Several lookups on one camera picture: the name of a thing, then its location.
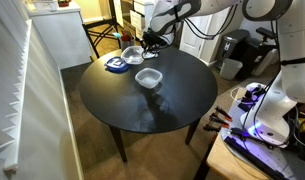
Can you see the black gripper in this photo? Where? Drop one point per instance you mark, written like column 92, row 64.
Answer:
column 152, row 38

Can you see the clear plastic lunch box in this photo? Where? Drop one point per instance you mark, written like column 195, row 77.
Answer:
column 132, row 55
column 148, row 78

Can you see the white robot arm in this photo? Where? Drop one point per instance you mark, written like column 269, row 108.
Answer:
column 292, row 76

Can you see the white drawer cabinet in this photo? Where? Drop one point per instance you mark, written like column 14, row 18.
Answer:
column 138, row 18

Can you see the blue white bowl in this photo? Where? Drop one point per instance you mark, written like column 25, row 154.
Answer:
column 116, row 64

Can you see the black metal chair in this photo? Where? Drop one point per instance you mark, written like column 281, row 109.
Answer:
column 102, row 30

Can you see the white panel door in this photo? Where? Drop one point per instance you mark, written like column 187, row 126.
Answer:
column 195, row 40

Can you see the black round wooden table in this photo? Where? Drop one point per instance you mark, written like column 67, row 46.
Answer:
column 158, row 100

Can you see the small grey waste bin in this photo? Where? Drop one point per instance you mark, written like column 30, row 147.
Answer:
column 230, row 68

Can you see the black step trash can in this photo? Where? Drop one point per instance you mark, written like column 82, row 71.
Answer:
column 233, row 43

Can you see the white kitchen counter cabinet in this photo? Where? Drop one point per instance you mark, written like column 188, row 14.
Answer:
column 58, row 36

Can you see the black orange clamp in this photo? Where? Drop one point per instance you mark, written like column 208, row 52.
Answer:
column 223, row 113
column 212, row 128
column 219, row 120

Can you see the small dark electronic device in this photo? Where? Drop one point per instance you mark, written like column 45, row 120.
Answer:
column 251, row 95

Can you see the light wooden robot stand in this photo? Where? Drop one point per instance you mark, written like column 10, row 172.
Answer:
column 225, row 160

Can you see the white window blinds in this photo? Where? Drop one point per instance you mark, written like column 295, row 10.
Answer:
column 8, row 83

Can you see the grey metal mounting plate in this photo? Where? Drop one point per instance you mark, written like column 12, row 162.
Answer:
column 278, row 161

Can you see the black metal rail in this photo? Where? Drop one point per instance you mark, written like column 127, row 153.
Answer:
column 248, row 155

